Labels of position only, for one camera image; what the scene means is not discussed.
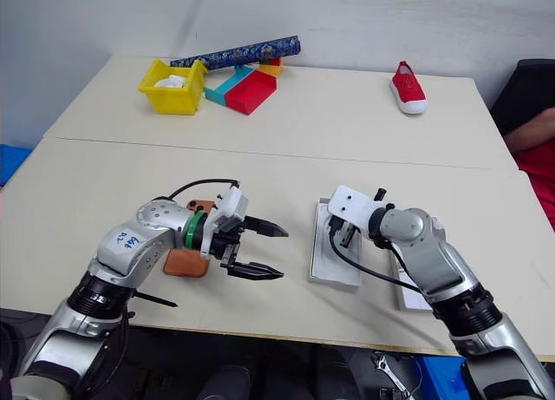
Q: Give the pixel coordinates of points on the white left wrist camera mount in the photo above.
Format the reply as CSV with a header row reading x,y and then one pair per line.
x,y
232,202

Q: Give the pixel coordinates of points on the blue box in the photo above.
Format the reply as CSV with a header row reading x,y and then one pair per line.
x,y
442,374

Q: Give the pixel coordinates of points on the white crumpled item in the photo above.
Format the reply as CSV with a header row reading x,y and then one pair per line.
x,y
171,81

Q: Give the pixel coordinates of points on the red canvas shoe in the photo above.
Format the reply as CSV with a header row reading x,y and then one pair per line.
x,y
408,87

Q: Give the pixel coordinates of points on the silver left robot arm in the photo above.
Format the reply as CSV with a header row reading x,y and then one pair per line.
x,y
126,244

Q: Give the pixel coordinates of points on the person's red shirt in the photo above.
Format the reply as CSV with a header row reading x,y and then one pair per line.
x,y
542,174

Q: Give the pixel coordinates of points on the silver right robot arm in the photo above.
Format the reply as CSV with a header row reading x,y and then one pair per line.
x,y
438,257

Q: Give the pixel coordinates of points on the silver wrench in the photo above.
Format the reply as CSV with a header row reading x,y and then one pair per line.
x,y
388,371

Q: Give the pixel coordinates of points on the blue woven object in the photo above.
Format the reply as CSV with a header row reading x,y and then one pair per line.
x,y
13,161

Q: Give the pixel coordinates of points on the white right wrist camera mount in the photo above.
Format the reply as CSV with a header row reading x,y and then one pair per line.
x,y
351,202

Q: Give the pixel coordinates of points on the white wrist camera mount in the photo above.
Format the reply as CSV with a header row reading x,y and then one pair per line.
x,y
351,202
232,202

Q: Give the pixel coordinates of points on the teal plastic bin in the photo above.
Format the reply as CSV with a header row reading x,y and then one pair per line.
x,y
219,93

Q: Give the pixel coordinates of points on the person's bare forearm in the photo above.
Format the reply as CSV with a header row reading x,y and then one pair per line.
x,y
531,129

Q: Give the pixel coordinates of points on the yellow plastic bin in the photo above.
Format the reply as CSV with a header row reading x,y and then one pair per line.
x,y
173,98

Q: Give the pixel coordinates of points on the orange phone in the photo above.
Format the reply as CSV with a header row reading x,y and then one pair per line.
x,y
186,263

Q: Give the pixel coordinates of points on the blue patterned rolled tube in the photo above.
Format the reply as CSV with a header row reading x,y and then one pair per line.
x,y
243,53

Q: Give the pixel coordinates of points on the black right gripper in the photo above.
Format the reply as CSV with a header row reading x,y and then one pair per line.
x,y
342,234

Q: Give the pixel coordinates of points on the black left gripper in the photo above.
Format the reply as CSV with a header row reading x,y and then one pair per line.
x,y
227,250

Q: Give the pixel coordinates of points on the dark rounded shape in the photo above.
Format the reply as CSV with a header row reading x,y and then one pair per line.
x,y
227,382

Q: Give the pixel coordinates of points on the red plastic bin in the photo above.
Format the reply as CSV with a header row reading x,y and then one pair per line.
x,y
249,94

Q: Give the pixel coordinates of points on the small yellow block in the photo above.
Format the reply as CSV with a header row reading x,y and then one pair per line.
x,y
272,69

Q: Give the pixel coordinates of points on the white phone box lid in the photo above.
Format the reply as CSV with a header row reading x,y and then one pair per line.
x,y
409,298

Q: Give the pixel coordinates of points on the white phone box base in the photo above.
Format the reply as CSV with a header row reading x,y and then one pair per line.
x,y
329,270

